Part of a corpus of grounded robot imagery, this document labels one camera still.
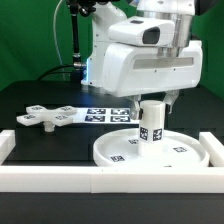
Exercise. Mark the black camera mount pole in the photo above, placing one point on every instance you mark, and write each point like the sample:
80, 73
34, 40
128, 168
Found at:
78, 7

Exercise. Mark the white left fence bar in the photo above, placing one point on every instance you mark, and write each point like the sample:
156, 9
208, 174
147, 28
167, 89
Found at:
7, 143

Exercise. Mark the white marker sheet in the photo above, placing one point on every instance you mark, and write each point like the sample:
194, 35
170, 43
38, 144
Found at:
103, 116

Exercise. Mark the white right fence bar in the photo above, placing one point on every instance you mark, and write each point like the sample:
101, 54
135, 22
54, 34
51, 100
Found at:
214, 148

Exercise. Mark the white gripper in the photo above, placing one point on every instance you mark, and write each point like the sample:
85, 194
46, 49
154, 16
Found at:
141, 60

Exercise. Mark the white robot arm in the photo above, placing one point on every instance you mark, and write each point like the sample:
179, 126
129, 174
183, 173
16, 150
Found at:
181, 12

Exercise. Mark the white fence bar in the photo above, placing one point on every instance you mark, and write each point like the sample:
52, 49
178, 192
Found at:
214, 148
110, 180
7, 143

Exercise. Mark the white front fence bar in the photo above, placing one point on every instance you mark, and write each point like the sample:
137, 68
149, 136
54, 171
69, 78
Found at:
110, 180

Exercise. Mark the white cross-shaped table base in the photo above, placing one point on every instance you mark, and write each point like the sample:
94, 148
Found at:
49, 117

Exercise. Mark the white round table top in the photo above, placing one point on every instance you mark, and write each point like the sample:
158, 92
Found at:
125, 148

